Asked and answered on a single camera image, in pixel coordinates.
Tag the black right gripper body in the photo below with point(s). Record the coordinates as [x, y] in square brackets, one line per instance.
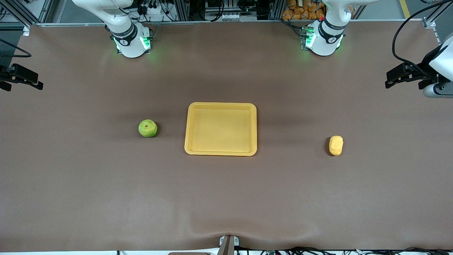
[5, 75]

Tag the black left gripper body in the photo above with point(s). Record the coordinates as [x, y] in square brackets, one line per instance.
[423, 68]

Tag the yellow potato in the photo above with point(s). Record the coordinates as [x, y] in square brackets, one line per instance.
[336, 146]

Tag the green apple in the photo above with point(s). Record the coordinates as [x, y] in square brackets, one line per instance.
[147, 128]

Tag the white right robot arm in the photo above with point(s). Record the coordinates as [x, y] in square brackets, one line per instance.
[129, 46]

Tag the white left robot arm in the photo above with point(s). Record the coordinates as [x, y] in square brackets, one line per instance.
[325, 39]

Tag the yellow plastic tray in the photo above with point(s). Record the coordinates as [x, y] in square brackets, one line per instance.
[219, 131]

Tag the orange packaged snacks pile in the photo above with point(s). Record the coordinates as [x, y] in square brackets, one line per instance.
[300, 12]

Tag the white power strip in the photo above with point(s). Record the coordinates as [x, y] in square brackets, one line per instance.
[154, 10]

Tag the grey electronics box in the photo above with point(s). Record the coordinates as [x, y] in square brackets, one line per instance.
[230, 16]

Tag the brown table mat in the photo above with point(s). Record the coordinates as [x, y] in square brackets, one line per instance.
[226, 198]

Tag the perforated aluminium side rail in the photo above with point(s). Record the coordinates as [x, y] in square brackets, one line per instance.
[430, 24]

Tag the diagonal aluminium frame strut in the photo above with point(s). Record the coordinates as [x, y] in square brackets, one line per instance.
[21, 12]

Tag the aluminium table edge rail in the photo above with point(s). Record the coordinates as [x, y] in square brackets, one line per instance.
[70, 24]

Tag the aluminium frame post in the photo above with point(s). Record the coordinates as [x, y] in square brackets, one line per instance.
[181, 10]
[276, 10]

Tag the grey camera stand bracket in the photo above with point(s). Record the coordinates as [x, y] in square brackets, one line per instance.
[228, 246]

